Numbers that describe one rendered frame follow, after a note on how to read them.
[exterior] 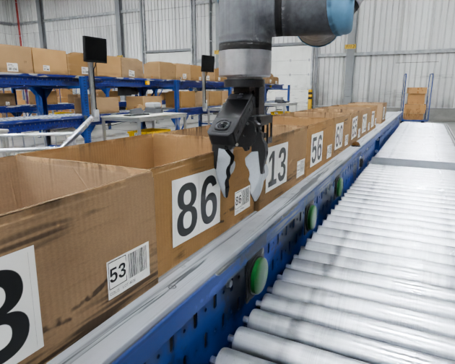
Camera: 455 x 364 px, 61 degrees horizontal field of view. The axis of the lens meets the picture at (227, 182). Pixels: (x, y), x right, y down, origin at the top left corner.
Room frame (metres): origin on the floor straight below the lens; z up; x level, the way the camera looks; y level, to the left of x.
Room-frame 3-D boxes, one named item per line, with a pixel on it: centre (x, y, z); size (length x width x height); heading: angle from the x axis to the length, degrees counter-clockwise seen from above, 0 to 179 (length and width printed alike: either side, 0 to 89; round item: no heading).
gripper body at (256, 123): (0.70, -0.03, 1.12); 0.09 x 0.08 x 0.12; 153
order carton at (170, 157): (0.76, 0.15, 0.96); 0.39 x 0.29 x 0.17; 153
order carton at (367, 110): (2.51, -0.74, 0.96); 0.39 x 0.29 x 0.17; 153
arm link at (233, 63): (0.69, -0.03, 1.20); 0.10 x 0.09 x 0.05; 63
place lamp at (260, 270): (0.68, -0.06, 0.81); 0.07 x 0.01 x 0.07; 153
